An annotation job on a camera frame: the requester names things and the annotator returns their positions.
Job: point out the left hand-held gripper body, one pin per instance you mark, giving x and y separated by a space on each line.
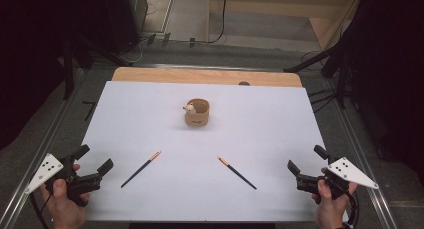
81 184

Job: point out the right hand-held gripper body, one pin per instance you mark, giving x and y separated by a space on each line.
310 184

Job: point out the dark chopstick with orange tip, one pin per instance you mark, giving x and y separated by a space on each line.
237 173
140 170

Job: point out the tan holder with bear figure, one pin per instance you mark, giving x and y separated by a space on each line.
197 117

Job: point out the person's left hand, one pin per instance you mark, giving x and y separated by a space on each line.
63 212

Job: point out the person's right hand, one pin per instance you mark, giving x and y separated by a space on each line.
333 212

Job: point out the black metal stand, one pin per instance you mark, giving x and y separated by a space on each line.
68 72

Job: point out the black tripod stand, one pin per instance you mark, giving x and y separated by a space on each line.
340 72

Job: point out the white mat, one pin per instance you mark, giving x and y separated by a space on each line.
200 195

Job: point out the small dark round object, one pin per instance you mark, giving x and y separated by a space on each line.
244 83

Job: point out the wooden table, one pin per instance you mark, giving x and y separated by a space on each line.
200 76

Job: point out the light wooden furniture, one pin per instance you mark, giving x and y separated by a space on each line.
266 9

